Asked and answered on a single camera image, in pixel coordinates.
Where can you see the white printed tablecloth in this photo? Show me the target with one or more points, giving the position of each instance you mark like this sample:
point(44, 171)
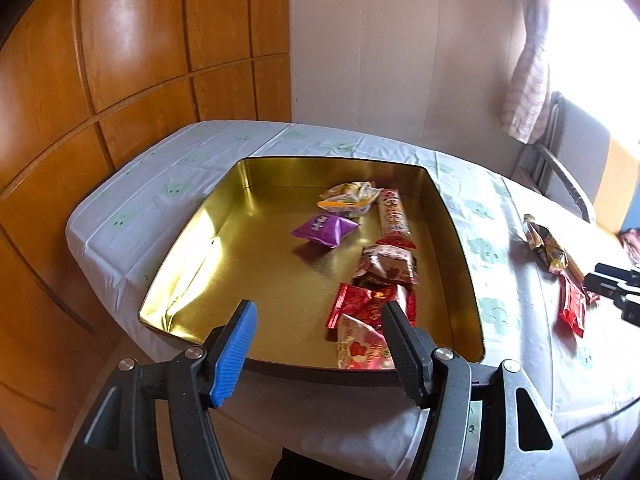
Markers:
point(520, 280)

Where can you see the red foil snack packet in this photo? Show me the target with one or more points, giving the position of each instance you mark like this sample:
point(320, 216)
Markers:
point(574, 310)

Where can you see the pink checked curtain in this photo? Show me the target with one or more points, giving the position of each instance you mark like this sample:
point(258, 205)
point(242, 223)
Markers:
point(530, 85)

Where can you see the wooden panelled wardrobe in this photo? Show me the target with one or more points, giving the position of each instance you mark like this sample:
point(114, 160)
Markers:
point(125, 35)

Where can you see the purple snack packet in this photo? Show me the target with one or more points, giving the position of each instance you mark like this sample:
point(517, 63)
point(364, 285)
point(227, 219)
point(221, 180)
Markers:
point(325, 228)

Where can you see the grey yellow blue sofa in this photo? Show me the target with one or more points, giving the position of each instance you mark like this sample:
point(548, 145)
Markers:
point(575, 160)

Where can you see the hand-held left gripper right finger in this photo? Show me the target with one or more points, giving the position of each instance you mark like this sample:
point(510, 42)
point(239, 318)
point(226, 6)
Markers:
point(405, 350)

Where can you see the red gold print snack packet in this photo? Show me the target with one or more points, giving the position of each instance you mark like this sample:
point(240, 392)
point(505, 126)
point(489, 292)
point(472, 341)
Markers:
point(372, 305)

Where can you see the pink heart snack packet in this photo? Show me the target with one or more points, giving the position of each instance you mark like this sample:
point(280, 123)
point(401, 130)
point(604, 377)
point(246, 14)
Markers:
point(360, 347)

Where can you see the long cracker packet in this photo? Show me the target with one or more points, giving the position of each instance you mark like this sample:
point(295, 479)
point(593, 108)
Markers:
point(577, 272)

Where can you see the bright window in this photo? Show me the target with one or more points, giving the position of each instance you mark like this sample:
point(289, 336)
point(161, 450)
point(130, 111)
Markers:
point(590, 35)

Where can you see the yellow white snack packet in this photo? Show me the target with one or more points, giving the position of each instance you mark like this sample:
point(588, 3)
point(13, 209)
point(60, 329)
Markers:
point(350, 195)

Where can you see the brown snack packet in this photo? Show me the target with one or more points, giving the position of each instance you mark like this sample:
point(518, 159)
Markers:
point(387, 265)

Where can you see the large yellow snack packet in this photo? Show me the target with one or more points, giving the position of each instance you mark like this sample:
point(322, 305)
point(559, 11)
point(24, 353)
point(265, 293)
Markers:
point(547, 245)

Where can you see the gold tin box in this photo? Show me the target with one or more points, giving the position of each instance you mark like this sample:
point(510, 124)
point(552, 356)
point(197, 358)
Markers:
point(280, 270)

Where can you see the pink cloth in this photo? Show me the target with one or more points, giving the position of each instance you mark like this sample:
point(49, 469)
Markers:
point(631, 242)

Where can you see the long red white snack packet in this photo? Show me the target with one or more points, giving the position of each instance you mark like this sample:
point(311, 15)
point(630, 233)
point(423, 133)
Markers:
point(395, 217)

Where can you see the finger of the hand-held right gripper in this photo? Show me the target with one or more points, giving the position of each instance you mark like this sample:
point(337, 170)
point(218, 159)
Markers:
point(607, 280)
point(631, 307)

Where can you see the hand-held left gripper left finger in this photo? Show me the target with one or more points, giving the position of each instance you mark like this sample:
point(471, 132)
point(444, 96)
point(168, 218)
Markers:
point(232, 350)

